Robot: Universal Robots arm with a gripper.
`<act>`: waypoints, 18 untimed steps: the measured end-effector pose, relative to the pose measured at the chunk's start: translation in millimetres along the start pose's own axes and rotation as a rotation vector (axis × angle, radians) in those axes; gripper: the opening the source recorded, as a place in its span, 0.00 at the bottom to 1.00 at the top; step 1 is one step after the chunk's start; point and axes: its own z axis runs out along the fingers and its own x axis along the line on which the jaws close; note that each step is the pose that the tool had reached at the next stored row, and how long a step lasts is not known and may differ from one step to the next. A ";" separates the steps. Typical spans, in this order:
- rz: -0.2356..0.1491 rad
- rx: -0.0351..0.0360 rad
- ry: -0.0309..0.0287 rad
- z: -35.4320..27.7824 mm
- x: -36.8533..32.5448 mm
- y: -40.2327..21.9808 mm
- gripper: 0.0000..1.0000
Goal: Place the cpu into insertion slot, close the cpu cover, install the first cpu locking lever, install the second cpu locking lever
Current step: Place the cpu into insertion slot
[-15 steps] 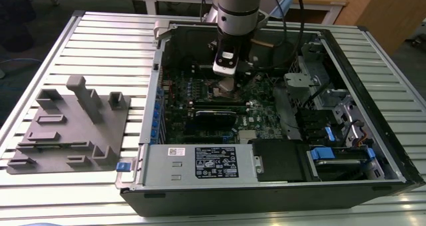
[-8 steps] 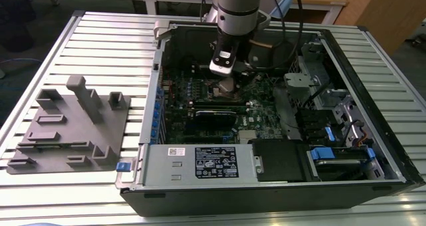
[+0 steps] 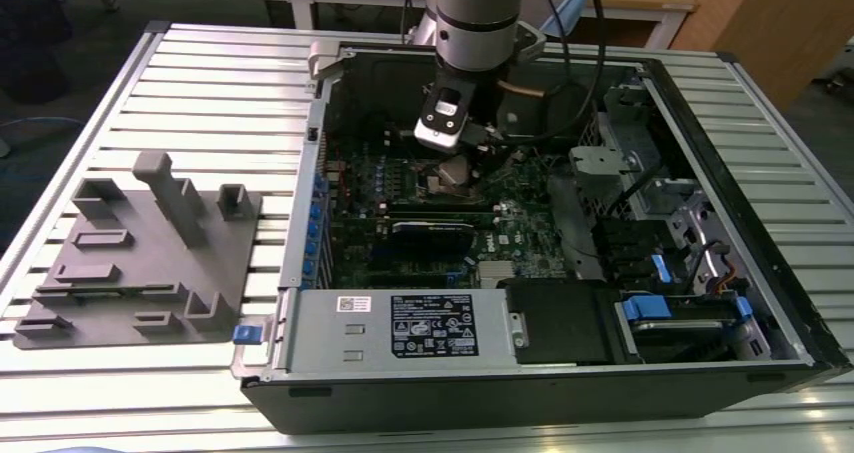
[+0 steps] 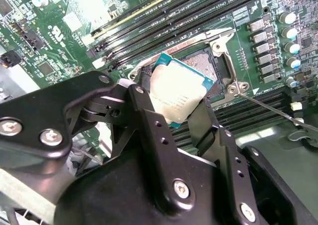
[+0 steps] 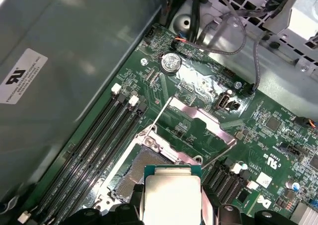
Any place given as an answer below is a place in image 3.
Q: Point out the green motherboard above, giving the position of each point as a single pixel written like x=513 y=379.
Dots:
x=527 y=243

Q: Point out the chair base with wheels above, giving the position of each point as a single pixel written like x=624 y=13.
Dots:
x=842 y=80

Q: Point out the black office chair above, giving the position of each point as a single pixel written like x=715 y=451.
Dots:
x=33 y=48

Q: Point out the grey parts rack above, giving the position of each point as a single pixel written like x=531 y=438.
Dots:
x=146 y=253

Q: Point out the grey metal bracket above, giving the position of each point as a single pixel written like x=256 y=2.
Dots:
x=596 y=168

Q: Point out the hard disk in blue carrier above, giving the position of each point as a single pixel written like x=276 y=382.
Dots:
x=643 y=307

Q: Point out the black open PC case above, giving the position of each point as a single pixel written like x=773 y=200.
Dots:
x=467 y=403

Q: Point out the wooden cabinet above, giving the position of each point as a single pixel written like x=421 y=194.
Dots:
x=767 y=23

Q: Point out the grey power supply unit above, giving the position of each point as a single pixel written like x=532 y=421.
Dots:
x=320 y=333

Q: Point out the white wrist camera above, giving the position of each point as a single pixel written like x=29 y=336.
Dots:
x=440 y=123

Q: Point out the blue case latch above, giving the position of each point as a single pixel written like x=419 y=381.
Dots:
x=246 y=335

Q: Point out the silver metal drive cage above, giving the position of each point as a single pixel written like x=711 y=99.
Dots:
x=667 y=188

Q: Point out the CPU socket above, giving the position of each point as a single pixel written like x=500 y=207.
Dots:
x=421 y=191

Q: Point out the black plastic drive bracket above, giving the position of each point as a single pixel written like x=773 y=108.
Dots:
x=627 y=243

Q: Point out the black RAM slot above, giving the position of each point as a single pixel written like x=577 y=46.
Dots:
x=440 y=216
x=440 y=204

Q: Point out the silver chipset heatsink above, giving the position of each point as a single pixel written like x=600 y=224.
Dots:
x=496 y=269

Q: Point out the black graphics card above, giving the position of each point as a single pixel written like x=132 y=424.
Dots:
x=427 y=245

